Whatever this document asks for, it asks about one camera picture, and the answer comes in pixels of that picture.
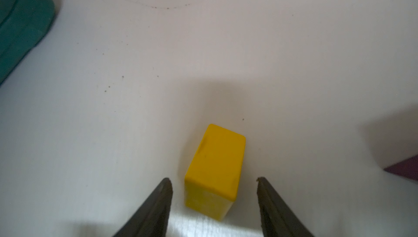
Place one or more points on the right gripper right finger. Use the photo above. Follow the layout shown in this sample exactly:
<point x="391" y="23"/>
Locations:
<point x="277" y="219"/>

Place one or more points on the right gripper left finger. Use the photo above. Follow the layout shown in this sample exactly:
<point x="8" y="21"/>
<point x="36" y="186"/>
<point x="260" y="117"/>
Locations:
<point x="151" y="218"/>

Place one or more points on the yellow triangle block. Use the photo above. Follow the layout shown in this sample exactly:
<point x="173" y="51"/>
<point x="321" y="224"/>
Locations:
<point x="212" y="179"/>

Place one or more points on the purple triangle block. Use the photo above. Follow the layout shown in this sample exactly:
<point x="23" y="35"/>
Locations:
<point x="407" y="168"/>

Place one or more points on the green plastic tool case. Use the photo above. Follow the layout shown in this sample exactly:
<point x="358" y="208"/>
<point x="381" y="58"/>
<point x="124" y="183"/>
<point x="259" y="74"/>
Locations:
<point x="24" y="23"/>

